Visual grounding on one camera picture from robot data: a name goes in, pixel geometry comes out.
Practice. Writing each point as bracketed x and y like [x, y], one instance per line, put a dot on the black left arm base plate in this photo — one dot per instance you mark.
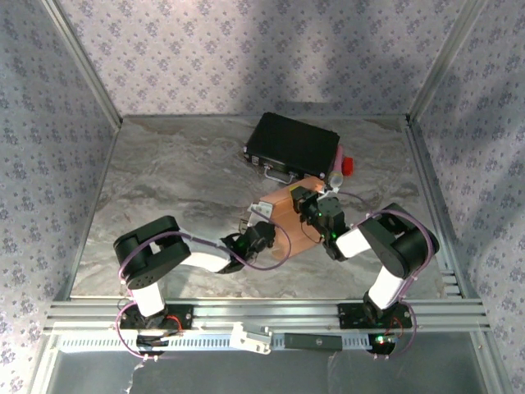
[180, 318]

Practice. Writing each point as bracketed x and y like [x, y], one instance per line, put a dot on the orange cloth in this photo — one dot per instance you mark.
[283, 205]

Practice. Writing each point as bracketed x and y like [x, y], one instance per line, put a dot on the aluminium side rail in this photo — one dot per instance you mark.
[430, 197]
[96, 197]

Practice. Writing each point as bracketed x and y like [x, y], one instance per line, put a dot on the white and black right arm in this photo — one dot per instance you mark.
[406, 246]

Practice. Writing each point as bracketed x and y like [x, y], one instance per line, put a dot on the black hard case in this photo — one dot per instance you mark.
[293, 143]

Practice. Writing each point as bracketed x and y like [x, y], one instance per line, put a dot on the red block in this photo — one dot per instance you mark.
[348, 166]

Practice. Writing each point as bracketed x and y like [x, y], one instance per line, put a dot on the black bar device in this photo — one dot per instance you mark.
[313, 342]

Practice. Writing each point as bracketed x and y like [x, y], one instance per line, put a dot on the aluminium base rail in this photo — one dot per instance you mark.
[266, 312]

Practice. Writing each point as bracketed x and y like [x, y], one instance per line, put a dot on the white plastic bracket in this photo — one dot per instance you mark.
[250, 338]

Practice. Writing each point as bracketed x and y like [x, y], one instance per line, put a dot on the pink microphone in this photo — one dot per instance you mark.
[337, 178]

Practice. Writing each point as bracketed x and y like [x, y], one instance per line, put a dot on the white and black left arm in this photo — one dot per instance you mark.
[152, 246]

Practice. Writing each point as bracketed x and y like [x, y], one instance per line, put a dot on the circuit board with green light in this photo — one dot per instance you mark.
[381, 342]

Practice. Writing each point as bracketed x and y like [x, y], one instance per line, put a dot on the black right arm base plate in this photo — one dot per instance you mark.
[352, 314]

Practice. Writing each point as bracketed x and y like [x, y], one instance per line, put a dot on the aluminium corner post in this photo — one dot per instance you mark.
[447, 61]
[82, 61]

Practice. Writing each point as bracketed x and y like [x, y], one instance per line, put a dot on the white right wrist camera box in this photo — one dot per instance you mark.
[328, 191]

